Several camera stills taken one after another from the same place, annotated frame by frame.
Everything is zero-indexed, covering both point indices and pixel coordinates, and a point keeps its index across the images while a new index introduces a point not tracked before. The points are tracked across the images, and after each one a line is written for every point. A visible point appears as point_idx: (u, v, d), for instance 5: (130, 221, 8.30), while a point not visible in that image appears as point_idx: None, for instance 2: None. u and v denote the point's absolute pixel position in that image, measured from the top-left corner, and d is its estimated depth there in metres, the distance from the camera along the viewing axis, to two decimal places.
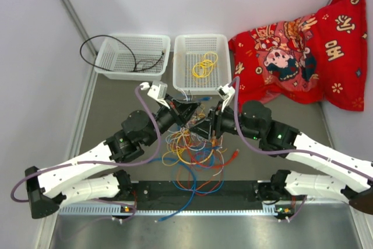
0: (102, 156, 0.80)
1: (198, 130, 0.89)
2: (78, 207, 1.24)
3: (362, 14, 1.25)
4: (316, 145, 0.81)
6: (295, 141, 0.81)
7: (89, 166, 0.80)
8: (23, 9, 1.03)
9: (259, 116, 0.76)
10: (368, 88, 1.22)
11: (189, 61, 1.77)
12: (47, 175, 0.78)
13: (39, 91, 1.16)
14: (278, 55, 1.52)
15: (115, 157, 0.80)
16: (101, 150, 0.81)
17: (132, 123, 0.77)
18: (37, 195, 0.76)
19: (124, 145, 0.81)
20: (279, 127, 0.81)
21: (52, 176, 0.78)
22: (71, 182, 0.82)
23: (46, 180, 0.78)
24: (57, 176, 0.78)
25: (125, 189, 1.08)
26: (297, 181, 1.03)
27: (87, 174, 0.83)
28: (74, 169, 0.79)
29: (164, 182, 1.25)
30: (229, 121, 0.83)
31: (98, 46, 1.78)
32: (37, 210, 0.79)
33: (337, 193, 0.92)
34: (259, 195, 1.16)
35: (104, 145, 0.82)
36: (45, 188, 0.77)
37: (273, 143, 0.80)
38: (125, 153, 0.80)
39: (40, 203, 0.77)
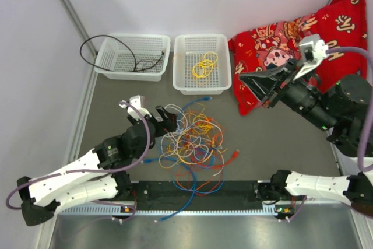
0: (90, 165, 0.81)
1: (252, 84, 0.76)
2: (77, 207, 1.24)
3: (362, 14, 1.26)
4: None
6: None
7: (78, 175, 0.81)
8: (23, 9, 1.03)
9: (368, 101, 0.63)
10: None
11: (189, 61, 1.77)
12: (37, 185, 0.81)
13: (39, 93, 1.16)
14: (278, 55, 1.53)
15: (104, 165, 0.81)
16: (89, 158, 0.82)
17: (136, 131, 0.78)
18: (28, 205, 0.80)
19: (112, 153, 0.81)
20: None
21: (42, 186, 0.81)
22: (63, 189, 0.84)
23: (37, 190, 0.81)
24: (46, 186, 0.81)
25: (125, 189, 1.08)
26: (298, 182, 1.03)
27: (79, 181, 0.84)
28: (63, 179, 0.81)
29: (164, 182, 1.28)
30: (300, 94, 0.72)
31: (98, 46, 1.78)
32: (31, 218, 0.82)
33: (338, 195, 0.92)
34: (259, 195, 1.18)
35: (92, 152, 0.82)
36: (35, 197, 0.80)
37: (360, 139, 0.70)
38: (113, 160, 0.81)
39: (34, 211, 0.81)
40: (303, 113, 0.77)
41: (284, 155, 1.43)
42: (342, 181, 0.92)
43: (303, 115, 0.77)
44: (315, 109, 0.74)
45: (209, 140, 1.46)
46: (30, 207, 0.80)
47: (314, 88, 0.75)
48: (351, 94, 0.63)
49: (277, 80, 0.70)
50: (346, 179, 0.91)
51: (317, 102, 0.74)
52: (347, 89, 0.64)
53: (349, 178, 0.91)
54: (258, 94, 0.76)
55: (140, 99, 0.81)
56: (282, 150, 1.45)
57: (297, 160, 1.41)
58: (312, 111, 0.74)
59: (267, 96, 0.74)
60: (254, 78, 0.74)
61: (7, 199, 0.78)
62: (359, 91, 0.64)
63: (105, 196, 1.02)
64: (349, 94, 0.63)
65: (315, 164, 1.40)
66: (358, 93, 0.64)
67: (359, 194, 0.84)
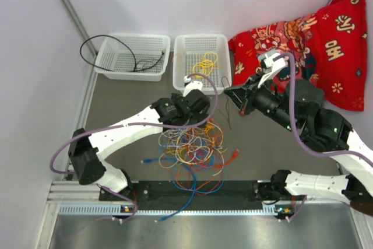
0: (149, 118, 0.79)
1: (232, 96, 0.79)
2: (78, 207, 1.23)
3: (362, 14, 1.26)
4: (365, 147, 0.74)
6: (348, 140, 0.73)
7: (138, 128, 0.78)
8: (22, 9, 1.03)
9: (310, 99, 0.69)
10: (368, 88, 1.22)
11: (189, 61, 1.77)
12: (98, 136, 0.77)
13: (39, 92, 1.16)
14: None
15: (164, 119, 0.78)
16: (147, 113, 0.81)
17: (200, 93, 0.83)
18: (91, 154, 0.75)
19: (171, 109, 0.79)
20: (334, 119, 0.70)
21: (104, 137, 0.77)
22: (119, 144, 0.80)
23: (99, 140, 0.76)
24: (108, 137, 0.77)
25: (125, 189, 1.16)
26: (297, 181, 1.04)
27: (136, 136, 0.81)
28: (124, 132, 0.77)
29: (164, 182, 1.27)
30: (264, 98, 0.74)
31: (98, 46, 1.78)
32: (85, 172, 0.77)
33: (337, 194, 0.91)
34: (259, 195, 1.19)
35: (151, 108, 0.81)
36: (98, 147, 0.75)
37: (321, 134, 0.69)
38: (172, 116, 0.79)
39: (92, 163, 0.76)
40: (271, 116, 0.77)
41: (284, 155, 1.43)
42: (341, 180, 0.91)
43: (271, 117, 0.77)
44: (280, 110, 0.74)
45: (209, 140, 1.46)
46: (91, 158, 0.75)
47: (278, 93, 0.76)
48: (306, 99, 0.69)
49: (247, 89, 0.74)
50: (345, 179, 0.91)
51: (278, 103, 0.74)
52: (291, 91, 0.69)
53: (348, 176, 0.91)
54: (236, 103, 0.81)
55: (203, 85, 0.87)
56: (282, 150, 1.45)
57: (297, 160, 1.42)
58: (277, 112, 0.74)
59: (242, 104, 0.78)
60: (229, 90, 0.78)
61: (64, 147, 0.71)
62: (303, 91, 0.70)
63: (114, 186, 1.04)
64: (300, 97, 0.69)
65: (315, 164, 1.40)
66: (302, 93, 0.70)
67: (358, 192, 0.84)
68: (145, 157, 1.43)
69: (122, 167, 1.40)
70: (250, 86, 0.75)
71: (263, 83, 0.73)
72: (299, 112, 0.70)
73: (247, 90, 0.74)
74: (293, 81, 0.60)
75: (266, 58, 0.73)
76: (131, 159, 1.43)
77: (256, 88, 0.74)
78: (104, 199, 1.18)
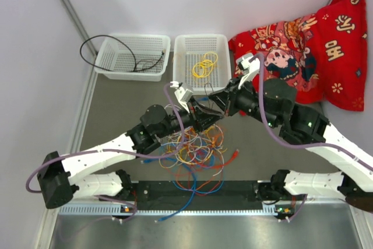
0: (125, 145, 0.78)
1: (217, 100, 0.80)
2: (78, 207, 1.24)
3: (362, 14, 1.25)
4: (344, 140, 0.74)
6: (325, 133, 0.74)
7: (112, 154, 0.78)
8: (23, 9, 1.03)
9: (284, 95, 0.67)
10: (368, 88, 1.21)
11: (189, 61, 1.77)
12: (71, 160, 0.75)
13: (39, 93, 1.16)
14: (277, 55, 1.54)
15: (137, 147, 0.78)
16: (122, 139, 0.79)
17: (150, 117, 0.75)
18: (63, 179, 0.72)
19: (144, 137, 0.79)
20: (310, 114, 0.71)
21: (77, 162, 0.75)
22: (94, 168, 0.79)
23: (71, 165, 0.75)
24: (81, 161, 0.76)
25: (125, 189, 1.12)
26: (295, 181, 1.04)
27: (110, 162, 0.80)
28: (98, 157, 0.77)
29: (164, 182, 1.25)
30: (245, 100, 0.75)
31: (98, 46, 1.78)
32: (55, 197, 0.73)
33: (333, 190, 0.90)
34: (259, 195, 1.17)
35: (125, 135, 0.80)
36: (70, 172, 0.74)
37: (297, 130, 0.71)
38: (145, 145, 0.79)
39: (62, 189, 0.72)
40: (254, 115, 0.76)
41: (284, 155, 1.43)
42: (337, 176, 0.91)
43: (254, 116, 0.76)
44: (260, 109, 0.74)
45: (209, 140, 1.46)
46: (62, 182, 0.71)
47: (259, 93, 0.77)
48: (280, 96, 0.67)
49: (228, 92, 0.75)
50: (341, 175, 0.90)
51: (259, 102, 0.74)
52: (266, 90, 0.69)
53: (344, 174, 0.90)
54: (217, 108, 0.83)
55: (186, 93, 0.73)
56: (284, 149, 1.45)
57: (298, 158, 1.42)
58: (257, 111, 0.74)
59: (225, 106, 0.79)
60: (212, 94, 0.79)
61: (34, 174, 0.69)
62: (276, 89, 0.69)
63: (107, 192, 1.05)
64: (277, 97, 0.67)
65: (315, 166, 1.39)
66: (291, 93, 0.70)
67: (353, 188, 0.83)
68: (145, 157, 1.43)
69: (122, 167, 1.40)
70: (231, 87, 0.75)
71: (243, 84, 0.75)
72: (276, 109, 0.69)
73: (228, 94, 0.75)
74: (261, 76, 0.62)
75: (241, 61, 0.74)
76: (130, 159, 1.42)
77: (236, 89, 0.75)
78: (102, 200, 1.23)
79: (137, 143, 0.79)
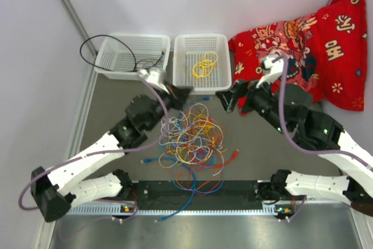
0: (109, 145, 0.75)
1: (221, 98, 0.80)
2: (78, 208, 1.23)
3: (362, 13, 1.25)
4: (357, 147, 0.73)
6: (340, 140, 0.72)
7: (98, 157, 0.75)
8: (23, 9, 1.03)
9: (300, 102, 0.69)
10: (368, 88, 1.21)
11: (189, 61, 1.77)
12: (56, 172, 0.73)
13: (39, 92, 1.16)
14: (277, 55, 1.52)
15: (123, 144, 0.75)
16: (106, 140, 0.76)
17: (136, 108, 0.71)
18: (52, 192, 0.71)
19: (129, 132, 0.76)
20: (324, 121, 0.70)
21: (63, 172, 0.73)
22: (82, 175, 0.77)
23: (57, 176, 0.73)
24: (67, 171, 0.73)
25: (125, 186, 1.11)
26: (298, 182, 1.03)
27: (98, 165, 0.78)
28: (84, 162, 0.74)
29: (164, 182, 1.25)
30: (260, 100, 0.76)
31: (98, 46, 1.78)
32: (49, 211, 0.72)
33: (337, 195, 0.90)
34: (259, 195, 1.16)
35: (108, 134, 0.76)
36: (57, 185, 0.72)
37: (312, 137, 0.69)
38: (132, 140, 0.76)
39: (55, 202, 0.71)
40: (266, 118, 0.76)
41: (285, 154, 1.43)
42: (342, 181, 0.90)
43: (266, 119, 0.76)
44: (273, 113, 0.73)
45: (209, 140, 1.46)
46: (54, 196, 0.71)
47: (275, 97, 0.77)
48: (295, 103, 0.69)
49: (235, 91, 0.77)
50: (346, 179, 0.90)
51: (274, 105, 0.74)
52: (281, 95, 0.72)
53: (349, 178, 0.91)
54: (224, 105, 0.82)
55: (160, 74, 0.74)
56: (284, 149, 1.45)
57: (298, 158, 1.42)
58: (270, 114, 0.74)
59: (228, 105, 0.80)
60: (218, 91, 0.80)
61: (22, 193, 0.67)
62: (292, 95, 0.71)
63: (108, 193, 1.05)
64: (293, 104, 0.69)
65: (315, 166, 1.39)
66: (290, 97, 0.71)
67: (359, 194, 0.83)
68: (146, 157, 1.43)
69: (122, 167, 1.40)
70: (250, 85, 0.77)
71: (261, 84, 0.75)
72: (290, 115, 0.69)
73: (235, 93, 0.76)
74: (283, 83, 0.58)
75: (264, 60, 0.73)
76: (130, 159, 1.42)
77: (254, 88, 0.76)
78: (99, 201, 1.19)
79: (122, 139, 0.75)
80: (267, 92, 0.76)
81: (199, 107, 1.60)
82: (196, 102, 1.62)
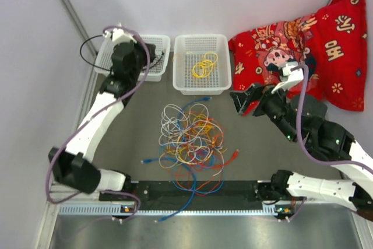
0: (105, 101, 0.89)
1: (235, 100, 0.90)
2: (78, 207, 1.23)
3: (362, 14, 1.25)
4: (367, 157, 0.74)
6: (351, 150, 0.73)
7: (102, 115, 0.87)
8: (22, 9, 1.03)
9: (314, 114, 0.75)
10: (368, 88, 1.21)
11: (189, 61, 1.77)
12: (73, 142, 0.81)
13: (39, 93, 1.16)
14: (277, 55, 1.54)
15: (119, 94, 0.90)
16: (101, 98, 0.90)
17: (120, 53, 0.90)
18: (80, 160, 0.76)
19: (117, 84, 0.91)
20: (336, 130, 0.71)
21: (79, 140, 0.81)
22: (97, 136, 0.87)
23: (76, 146, 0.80)
24: (83, 137, 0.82)
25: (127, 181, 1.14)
26: (300, 183, 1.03)
27: (105, 123, 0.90)
28: (93, 124, 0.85)
29: (164, 182, 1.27)
30: (273, 106, 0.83)
31: (98, 46, 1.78)
32: (83, 179, 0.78)
33: (343, 200, 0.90)
34: (259, 195, 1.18)
35: (100, 94, 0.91)
36: (80, 151, 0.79)
37: (324, 146, 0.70)
38: (123, 88, 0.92)
39: (84, 169, 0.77)
40: (277, 123, 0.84)
41: (284, 155, 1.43)
42: (348, 186, 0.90)
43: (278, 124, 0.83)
44: (284, 120, 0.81)
45: (209, 140, 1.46)
46: (83, 164, 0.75)
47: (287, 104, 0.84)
48: (310, 114, 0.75)
49: (248, 95, 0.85)
50: (352, 185, 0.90)
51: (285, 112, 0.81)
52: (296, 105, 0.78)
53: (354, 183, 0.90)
54: (237, 106, 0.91)
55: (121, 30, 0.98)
56: (284, 149, 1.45)
57: (298, 158, 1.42)
58: (281, 120, 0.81)
59: (240, 106, 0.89)
60: (233, 93, 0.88)
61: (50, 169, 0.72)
62: (308, 106, 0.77)
63: (116, 183, 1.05)
64: (308, 114, 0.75)
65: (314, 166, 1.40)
66: (306, 107, 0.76)
67: (366, 202, 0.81)
68: (145, 157, 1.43)
69: (122, 167, 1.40)
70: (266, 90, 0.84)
71: (276, 90, 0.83)
72: (304, 124, 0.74)
73: (248, 96, 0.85)
74: (303, 92, 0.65)
75: (283, 67, 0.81)
76: (130, 159, 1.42)
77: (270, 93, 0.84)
78: (105, 199, 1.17)
79: (113, 91, 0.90)
80: (281, 99, 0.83)
81: (199, 107, 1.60)
82: (196, 102, 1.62)
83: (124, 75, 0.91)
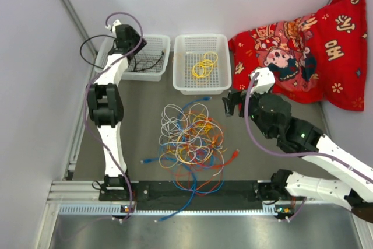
0: (115, 57, 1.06)
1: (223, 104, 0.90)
2: (78, 207, 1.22)
3: (362, 14, 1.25)
4: (339, 150, 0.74)
6: (319, 143, 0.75)
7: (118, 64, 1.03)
8: (23, 10, 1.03)
9: (278, 109, 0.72)
10: (367, 88, 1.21)
11: (189, 61, 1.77)
12: (101, 79, 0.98)
13: (40, 93, 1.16)
14: (277, 55, 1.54)
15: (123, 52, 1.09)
16: (111, 57, 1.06)
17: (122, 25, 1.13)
18: (112, 86, 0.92)
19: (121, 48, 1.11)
20: (303, 125, 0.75)
21: (104, 78, 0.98)
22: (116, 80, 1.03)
23: (104, 80, 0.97)
24: (108, 76, 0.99)
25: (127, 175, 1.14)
26: (299, 182, 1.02)
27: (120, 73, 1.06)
28: (112, 69, 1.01)
29: (164, 182, 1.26)
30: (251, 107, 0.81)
31: (98, 46, 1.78)
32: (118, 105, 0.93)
33: (339, 199, 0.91)
34: (259, 195, 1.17)
35: (110, 55, 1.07)
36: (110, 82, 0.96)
37: (292, 141, 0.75)
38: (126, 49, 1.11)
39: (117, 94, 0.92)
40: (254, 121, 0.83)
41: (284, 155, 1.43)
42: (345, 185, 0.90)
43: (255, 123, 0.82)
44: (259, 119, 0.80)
45: (209, 140, 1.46)
46: (115, 88, 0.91)
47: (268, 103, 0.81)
48: (274, 110, 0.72)
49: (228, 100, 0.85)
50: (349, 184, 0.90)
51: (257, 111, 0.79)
52: (262, 103, 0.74)
53: None
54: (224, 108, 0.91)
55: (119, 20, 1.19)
56: None
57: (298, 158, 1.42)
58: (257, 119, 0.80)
59: (228, 111, 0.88)
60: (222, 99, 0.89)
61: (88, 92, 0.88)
62: (272, 103, 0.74)
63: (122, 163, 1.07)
64: (272, 111, 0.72)
65: (315, 167, 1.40)
66: (271, 104, 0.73)
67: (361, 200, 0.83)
68: (146, 157, 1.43)
69: None
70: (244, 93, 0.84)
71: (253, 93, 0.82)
72: (273, 121, 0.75)
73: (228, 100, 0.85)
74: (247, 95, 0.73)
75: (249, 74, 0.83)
76: (130, 159, 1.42)
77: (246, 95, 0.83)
78: (104, 199, 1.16)
79: (119, 52, 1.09)
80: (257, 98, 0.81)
81: (199, 107, 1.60)
82: (196, 102, 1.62)
83: (126, 42, 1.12)
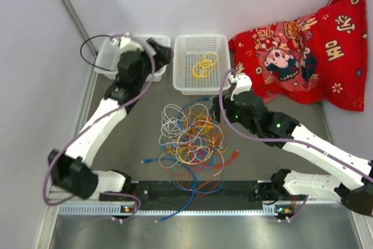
0: (108, 108, 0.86)
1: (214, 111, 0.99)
2: (78, 207, 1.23)
3: (362, 14, 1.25)
4: (314, 138, 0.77)
6: (294, 132, 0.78)
7: (106, 119, 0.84)
8: (23, 9, 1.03)
9: (249, 103, 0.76)
10: (368, 88, 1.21)
11: (189, 61, 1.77)
12: (74, 146, 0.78)
13: (40, 93, 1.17)
14: (278, 55, 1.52)
15: (122, 101, 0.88)
16: (105, 104, 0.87)
17: (128, 59, 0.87)
18: (78, 164, 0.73)
19: (122, 91, 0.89)
20: (278, 116, 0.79)
21: (79, 144, 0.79)
22: (98, 141, 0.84)
23: (76, 149, 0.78)
24: (83, 142, 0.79)
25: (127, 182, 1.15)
26: (295, 179, 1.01)
27: (108, 130, 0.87)
28: (94, 131, 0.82)
29: (164, 182, 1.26)
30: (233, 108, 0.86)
31: (98, 46, 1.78)
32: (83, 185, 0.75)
33: (330, 192, 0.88)
34: (259, 195, 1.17)
35: (104, 100, 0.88)
36: (80, 155, 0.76)
37: (270, 132, 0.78)
38: (127, 95, 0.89)
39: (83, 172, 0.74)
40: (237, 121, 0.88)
41: (285, 155, 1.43)
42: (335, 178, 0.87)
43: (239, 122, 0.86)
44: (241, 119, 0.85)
45: (209, 140, 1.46)
46: (82, 167, 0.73)
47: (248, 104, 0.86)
48: (246, 103, 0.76)
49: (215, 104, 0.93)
50: None
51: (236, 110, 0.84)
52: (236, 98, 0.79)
53: None
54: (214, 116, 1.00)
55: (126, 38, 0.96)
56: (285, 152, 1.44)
57: (299, 159, 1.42)
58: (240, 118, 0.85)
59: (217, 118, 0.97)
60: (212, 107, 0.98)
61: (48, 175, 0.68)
62: (244, 97, 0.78)
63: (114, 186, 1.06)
64: (244, 104, 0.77)
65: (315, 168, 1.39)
66: (243, 99, 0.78)
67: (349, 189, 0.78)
68: (146, 157, 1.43)
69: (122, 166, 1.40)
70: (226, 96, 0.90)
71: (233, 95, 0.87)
72: (249, 116, 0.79)
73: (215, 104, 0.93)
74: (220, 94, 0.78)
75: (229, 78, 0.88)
76: (130, 159, 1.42)
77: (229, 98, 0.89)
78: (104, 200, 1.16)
79: (118, 97, 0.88)
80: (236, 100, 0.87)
81: (199, 107, 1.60)
82: (196, 102, 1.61)
83: (130, 83, 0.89)
